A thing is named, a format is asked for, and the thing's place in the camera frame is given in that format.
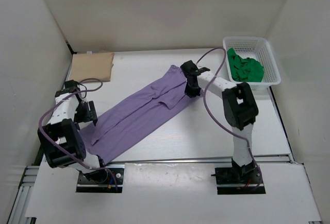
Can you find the green t shirt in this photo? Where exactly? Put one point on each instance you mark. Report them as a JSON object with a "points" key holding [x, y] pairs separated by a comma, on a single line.
{"points": [[244, 69]]}

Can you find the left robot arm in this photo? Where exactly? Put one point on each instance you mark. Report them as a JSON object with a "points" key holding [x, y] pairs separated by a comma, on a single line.
{"points": [[59, 136]]}

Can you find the beige t shirt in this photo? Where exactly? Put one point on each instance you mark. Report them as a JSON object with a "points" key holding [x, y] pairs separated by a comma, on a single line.
{"points": [[97, 66]]}

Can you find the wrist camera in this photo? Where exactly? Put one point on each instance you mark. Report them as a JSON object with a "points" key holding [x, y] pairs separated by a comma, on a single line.
{"points": [[189, 69], [70, 86]]}

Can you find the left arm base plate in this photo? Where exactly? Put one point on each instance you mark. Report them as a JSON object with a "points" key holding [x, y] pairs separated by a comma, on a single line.
{"points": [[101, 181]]}

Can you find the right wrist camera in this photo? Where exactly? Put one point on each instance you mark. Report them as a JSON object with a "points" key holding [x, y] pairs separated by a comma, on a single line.
{"points": [[189, 69]]}

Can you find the white plastic basket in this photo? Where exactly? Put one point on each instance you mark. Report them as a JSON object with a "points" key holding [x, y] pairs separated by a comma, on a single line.
{"points": [[258, 49]]}

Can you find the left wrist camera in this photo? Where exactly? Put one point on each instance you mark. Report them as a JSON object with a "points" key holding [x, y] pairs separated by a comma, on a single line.
{"points": [[70, 86]]}

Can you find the purple t shirt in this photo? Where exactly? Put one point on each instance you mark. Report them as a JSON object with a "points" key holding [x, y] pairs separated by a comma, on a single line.
{"points": [[137, 116]]}

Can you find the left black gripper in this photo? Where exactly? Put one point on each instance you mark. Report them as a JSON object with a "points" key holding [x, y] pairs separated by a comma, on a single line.
{"points": [[91, 115]]}

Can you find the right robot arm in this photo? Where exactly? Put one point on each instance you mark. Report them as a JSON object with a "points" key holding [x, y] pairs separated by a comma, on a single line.
{"points": [[240, 111]]}

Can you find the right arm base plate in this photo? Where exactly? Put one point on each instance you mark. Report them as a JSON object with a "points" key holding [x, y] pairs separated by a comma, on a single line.
{"points": [[229, 182]]}

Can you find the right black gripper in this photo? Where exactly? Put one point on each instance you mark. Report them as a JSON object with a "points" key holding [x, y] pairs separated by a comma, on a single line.
{"points": [[193, 93]]}

